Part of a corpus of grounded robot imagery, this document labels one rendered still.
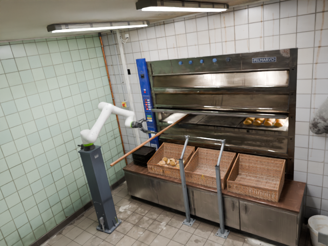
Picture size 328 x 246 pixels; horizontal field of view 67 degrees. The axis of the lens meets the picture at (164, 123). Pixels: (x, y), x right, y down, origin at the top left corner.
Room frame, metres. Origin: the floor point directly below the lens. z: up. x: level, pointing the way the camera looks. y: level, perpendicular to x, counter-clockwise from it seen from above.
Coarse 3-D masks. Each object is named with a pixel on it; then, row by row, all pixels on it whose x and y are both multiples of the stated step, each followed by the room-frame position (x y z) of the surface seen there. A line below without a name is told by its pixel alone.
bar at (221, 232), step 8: (176, 136) 2.99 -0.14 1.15; (184, 136) 2.91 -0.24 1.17; (192, 136) 2.86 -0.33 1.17; (184, 144) 2.85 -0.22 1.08; (224, 144) 2.60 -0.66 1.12; (216, 168) 2.43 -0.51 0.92; (184, 176) 2.73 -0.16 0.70; (216, 176) 2.43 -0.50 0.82; (184, 184) 2.71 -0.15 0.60; (184, 192) 2.71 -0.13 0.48; (184, 200) 2.72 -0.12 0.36; (184, 224) 2.69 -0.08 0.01; (192, 224) 2.67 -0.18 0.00; (224, 232) 2.43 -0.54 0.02
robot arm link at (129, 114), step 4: (116, 108) 3.13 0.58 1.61; (120, 108) 3.19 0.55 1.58; (112, 112) 3.09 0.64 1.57; (116, 112) 3.12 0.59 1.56; (120, 112) 3.15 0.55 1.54; (124, 112) 3.19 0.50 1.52; (128, 112) 3.23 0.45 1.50; (132, 112) 3.26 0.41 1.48; (124, 116) 3.21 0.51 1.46; (128, 116) 3.22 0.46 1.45; (132, 116) 3.24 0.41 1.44
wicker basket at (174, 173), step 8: (168, 144) 3.50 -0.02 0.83; (176, 144) 3.42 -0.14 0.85; (160, 152) 3.45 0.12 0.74; (168, 152) 3.47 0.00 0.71; (176, 152) 3.40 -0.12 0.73; (184, 152) 3.32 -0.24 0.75; (192, 152) 3.18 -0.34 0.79; (152, 160) 3.28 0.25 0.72; (160, 160) 3.44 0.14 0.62; (176, 160) 3.37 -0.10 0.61; (184, 160) 3.29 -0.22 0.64; (160, 168) 3.05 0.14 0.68; (168, 168) 2.97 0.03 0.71; (176, 168) 2.90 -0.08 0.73; (168, 176) 2.98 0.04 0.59; (176, 176) 2.91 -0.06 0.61
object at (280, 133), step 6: (186, 126) 3.32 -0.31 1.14; (192, 126) 3.27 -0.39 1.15; (198, 126) 3.21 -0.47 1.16; (204, 126) 3.16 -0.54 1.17; (210, 126) 3.10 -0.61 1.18; (216, 126) 3.06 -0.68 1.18; (222, 126) 3.03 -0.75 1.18; (228, 126) 2.99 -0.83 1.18; (252, 132) 2.77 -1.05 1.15; (258, 132) 2.73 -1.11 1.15; (264, 132) 2.69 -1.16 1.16; (270, 132) 2.65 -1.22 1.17; (276, 132) 2.61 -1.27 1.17; (282, 132) 2.57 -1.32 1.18
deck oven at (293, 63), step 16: (288, 48) 2.54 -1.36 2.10; (160, 112) 3.67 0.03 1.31; (256, 112) 2.83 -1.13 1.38; (272, 112) 2.72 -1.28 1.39; (288, 112) 2.53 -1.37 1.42; (160, 128) 3.62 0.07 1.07; (192, 128) 3.27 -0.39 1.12; (288, 128) 2.53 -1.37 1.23; (160, 144) 3.64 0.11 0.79; (192, 144) 3.29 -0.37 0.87; (208, 144) 3.13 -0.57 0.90; (288, 144) 2.53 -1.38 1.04; (288, 160) 2.53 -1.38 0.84; (288, 176) 2.53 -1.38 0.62
